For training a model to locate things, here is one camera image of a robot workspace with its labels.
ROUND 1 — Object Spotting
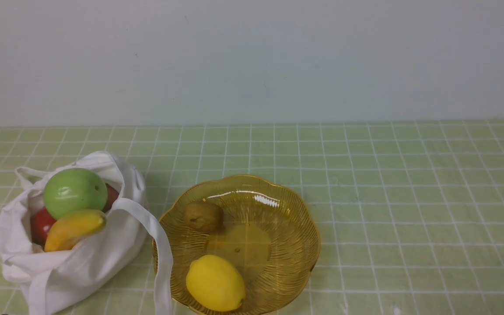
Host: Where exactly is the amber glass fruit bowl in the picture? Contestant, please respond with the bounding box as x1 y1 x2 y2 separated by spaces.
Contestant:
159 174 321 315

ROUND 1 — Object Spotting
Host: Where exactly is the dark red fruit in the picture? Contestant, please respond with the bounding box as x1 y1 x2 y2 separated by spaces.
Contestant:
102 183 119 213

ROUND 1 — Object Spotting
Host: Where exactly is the white cloth bag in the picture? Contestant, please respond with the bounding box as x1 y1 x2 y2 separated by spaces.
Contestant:
0 151 173 315

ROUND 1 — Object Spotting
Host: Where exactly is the brown kiwi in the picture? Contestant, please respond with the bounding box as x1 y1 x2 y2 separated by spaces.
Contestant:
184 201 224 234

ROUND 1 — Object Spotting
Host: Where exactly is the yellow lemon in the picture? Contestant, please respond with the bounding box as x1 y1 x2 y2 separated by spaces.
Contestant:
186 255 246 312

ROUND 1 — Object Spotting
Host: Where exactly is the green checkered tablecloth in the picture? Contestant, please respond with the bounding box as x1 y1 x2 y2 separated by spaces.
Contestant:
0 120 504 315

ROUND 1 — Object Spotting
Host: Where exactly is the green apple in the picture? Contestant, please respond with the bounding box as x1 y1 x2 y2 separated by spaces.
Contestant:
43 168 108 220

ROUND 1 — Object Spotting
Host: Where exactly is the yellow banana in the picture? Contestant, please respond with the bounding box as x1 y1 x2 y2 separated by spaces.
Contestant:
44 210 107 252

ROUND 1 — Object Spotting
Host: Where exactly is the red apple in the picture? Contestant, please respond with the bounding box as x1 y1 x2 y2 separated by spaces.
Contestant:
30 207 56 247

